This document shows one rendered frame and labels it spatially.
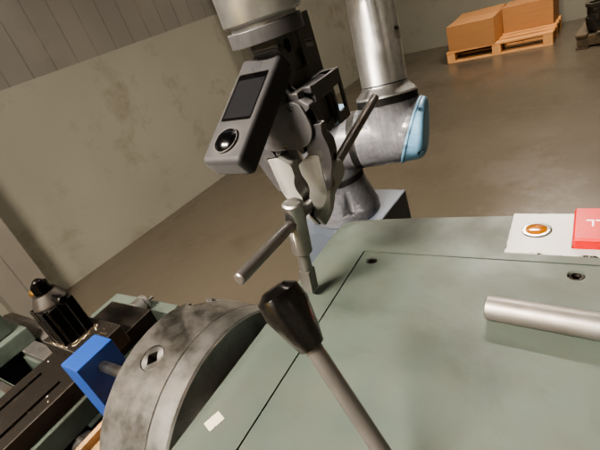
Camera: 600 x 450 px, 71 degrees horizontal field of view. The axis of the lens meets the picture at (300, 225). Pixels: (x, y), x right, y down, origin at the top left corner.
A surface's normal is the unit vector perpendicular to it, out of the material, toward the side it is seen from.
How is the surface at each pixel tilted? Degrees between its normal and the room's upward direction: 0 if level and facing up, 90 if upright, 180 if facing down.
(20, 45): 90
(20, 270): 90
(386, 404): 0
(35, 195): 90
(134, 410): 35
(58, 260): 90
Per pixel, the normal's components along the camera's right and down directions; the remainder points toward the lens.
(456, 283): -0.30, -0.83
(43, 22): 0.78, 0.07
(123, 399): -0.52, -0.40
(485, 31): -0.54, 0.55
